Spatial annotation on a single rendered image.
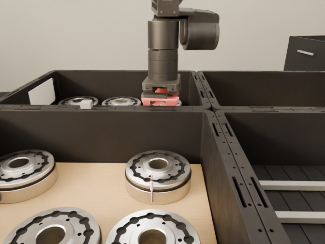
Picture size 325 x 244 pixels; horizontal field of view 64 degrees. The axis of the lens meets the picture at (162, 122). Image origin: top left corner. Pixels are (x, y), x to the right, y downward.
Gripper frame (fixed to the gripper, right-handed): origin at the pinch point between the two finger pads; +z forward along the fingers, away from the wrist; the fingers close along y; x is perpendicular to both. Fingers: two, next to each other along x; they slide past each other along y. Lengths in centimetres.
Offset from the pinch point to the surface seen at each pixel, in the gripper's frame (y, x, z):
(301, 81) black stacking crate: 23.9, -35.4, -4.4
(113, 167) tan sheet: -11.3, 7.4, 4.7
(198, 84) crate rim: 8.2, -7.2, -6.3
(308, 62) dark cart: 134, -83, 5
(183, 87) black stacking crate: 21.2, -3.4, -2.4
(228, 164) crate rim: -24.3, -9.9, -4.8
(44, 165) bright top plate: -16.2, 17.1, 2.1
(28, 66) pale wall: 260, 197, 35
